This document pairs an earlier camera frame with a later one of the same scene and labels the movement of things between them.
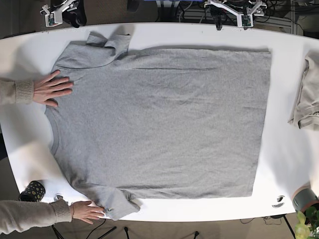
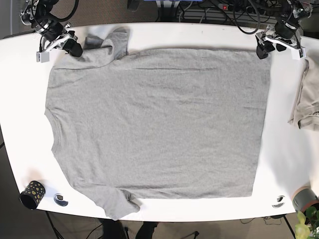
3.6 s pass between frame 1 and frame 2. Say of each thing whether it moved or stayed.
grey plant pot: stayed
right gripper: moved
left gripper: moved
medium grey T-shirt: stayed
